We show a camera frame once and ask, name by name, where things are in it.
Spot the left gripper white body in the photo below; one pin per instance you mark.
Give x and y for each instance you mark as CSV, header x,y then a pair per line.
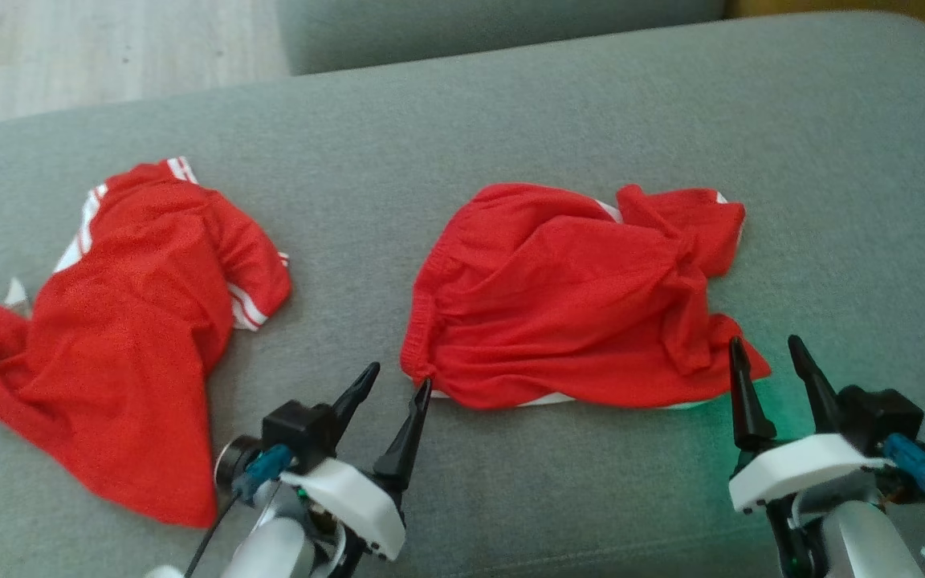
x,y
358,506

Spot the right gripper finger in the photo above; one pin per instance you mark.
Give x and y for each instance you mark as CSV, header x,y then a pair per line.
x,y
747,417
820,397

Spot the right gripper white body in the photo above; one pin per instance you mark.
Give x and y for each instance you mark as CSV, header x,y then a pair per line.
x,y
800,470

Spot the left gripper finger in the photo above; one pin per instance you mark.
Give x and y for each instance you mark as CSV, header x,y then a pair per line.
x,y
402,449
354,401

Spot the red shorts with white stripes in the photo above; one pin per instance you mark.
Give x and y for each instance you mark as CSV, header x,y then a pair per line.
x,y
559,305

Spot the red jersey with white sleeves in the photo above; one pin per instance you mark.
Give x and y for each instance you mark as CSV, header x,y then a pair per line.
x,y
125,345

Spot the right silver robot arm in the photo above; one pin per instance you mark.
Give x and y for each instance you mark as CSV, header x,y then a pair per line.
x,y
856,538

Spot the yellow sofa back cushion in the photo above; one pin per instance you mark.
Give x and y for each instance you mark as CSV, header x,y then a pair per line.
x,y
848,10

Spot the grey sofa seat cushion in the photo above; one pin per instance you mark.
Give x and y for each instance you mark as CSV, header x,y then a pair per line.
x,y
495,32

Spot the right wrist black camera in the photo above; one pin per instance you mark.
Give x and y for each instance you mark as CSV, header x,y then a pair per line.
x,y
880,417

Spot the left wrist camera blue plug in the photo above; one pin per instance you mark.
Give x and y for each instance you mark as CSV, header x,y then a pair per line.
x,y
263,470

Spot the wrist camera blue plug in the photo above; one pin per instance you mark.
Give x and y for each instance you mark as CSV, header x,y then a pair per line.
x,y
914,464
263,470

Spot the right wrist camera blue plug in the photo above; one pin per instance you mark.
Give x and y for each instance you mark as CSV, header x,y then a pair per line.
x,y
914,464

